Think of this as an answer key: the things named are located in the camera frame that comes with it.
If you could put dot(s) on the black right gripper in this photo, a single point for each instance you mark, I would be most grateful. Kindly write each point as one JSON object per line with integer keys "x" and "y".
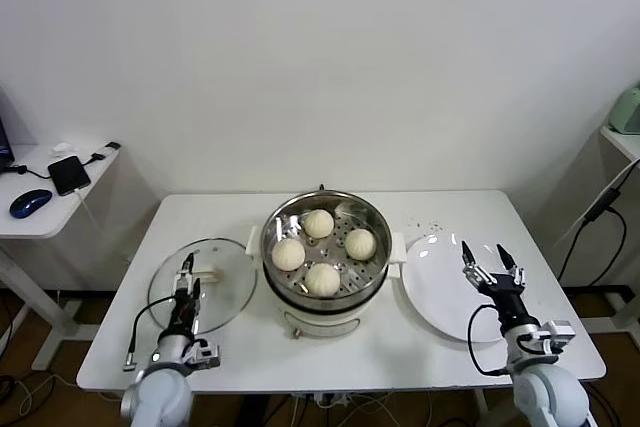
{"x": 507, "y": 299}

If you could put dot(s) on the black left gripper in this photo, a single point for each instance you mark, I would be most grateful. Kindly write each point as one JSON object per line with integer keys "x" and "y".
{"x": 184, "y": 312}

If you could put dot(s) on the round glass pot lid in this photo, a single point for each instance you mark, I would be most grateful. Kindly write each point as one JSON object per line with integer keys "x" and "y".
{"x": 235, "y": 292}

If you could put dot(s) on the white steamed baozi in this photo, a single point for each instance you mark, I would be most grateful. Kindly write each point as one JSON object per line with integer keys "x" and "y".
{"x": 288, "y": 254}
{"x": 323, "y": 279}
{"x": 319, "y": 223}
{"x": 360, "y": 244}

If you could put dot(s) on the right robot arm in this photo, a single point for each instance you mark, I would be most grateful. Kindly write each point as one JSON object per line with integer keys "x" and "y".
{"x": 550, "y": 392}

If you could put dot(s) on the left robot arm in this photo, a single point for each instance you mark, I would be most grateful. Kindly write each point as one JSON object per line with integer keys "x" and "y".
{"x": 160, "y": 392}

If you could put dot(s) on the perforated steel steamer basket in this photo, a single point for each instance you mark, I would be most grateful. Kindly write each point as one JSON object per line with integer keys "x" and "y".
{"x": 380, "y": 227}

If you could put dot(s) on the white round plate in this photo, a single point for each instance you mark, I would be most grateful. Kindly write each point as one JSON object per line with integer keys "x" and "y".
{"x": 430, "y": 292}

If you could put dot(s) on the cream electric cooker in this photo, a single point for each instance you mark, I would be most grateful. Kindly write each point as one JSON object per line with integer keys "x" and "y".
{"x": 325, "y": 322}

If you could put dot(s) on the white side desk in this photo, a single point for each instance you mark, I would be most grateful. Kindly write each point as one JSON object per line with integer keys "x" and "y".
{"x": 50, "y": 222}

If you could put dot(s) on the black smartphone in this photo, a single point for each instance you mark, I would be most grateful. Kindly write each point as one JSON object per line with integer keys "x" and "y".
{"x": 69, "y": 175}

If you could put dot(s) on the blue computer mouse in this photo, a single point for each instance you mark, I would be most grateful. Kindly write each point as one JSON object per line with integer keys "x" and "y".
{"x": 30, "y": 203}

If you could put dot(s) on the white shelf board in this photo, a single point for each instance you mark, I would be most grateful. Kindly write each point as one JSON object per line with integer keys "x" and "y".
{"x": 622, "y": 143}

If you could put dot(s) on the small white earbud case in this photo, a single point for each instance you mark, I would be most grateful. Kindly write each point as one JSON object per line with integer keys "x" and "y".
{"x": 61, "y": 149}

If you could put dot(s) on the mint green appliance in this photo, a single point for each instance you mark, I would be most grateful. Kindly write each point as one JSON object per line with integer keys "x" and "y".
{"x": 627, "y": 112}

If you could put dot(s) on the dark laptop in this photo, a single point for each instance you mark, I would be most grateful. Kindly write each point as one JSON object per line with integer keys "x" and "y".
{"x": 3, "y": 142}

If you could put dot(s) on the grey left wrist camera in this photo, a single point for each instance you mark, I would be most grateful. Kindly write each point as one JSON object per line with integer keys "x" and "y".
{"x": 205, "y": 354}

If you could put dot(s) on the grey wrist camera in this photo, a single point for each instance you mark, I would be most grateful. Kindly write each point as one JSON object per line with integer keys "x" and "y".
{"x": 205, "y": 354}
{"x": 557, "y": 336}

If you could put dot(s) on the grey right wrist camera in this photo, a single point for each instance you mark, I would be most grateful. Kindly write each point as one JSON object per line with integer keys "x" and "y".
{"x": 557, "y": 336}

